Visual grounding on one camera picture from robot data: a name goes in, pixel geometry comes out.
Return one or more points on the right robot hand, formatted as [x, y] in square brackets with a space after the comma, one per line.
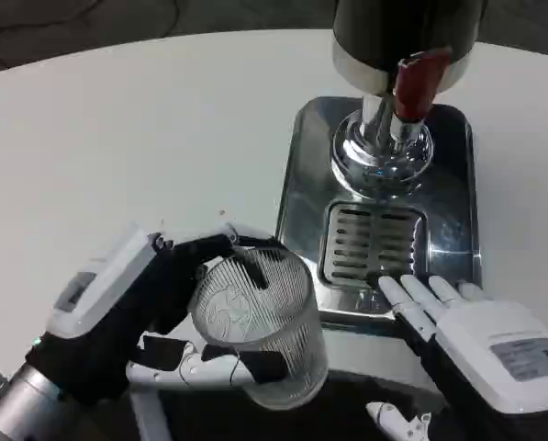
[484, 349]

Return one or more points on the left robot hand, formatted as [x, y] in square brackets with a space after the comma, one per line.
[117, 317]

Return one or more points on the clear ribbed glass cup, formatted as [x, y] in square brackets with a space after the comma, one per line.
[264, 321]

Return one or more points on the silver left robot forearm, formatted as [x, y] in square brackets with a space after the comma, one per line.
[19, 404]

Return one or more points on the slotted steel drain grid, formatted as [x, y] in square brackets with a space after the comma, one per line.
[374, 243]

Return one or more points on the steel drip tray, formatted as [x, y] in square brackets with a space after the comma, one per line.
[439, 193]

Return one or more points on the drink dispenser with steel base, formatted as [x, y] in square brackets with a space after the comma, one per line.
[383, 92]

